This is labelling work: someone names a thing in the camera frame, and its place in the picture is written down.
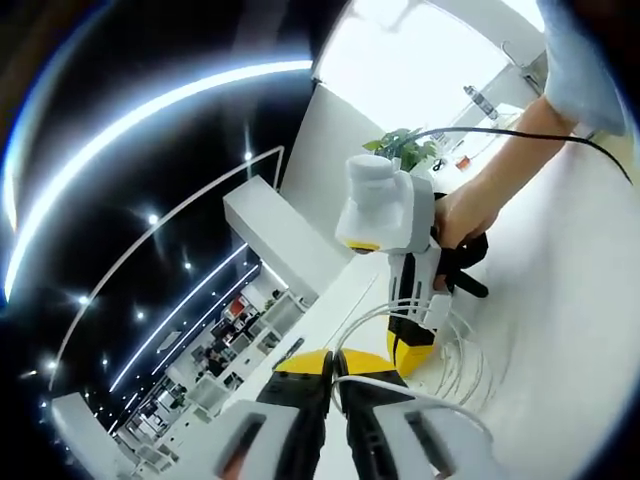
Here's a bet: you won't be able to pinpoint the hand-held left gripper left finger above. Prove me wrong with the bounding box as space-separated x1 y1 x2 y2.
213 349 335 480

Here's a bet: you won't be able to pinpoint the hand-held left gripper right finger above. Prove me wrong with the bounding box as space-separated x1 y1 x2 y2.
333 348 497 480

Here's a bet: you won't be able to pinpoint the white wired earphones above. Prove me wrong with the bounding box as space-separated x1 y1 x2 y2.
332 293 497 447

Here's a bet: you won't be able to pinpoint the person's right hand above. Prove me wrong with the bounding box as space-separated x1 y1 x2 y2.
430 169 506 294

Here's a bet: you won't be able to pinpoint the green potted plant white pot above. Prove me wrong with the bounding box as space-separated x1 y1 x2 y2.
362 127 439 174

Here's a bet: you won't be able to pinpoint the large bright window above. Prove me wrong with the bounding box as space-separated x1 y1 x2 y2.
319 0 547 151

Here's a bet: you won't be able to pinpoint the person's grey shirt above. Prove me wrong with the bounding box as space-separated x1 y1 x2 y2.
537 0 632 137

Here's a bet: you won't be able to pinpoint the curved ceiling light strip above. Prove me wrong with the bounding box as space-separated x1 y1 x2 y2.
2 59 329 302

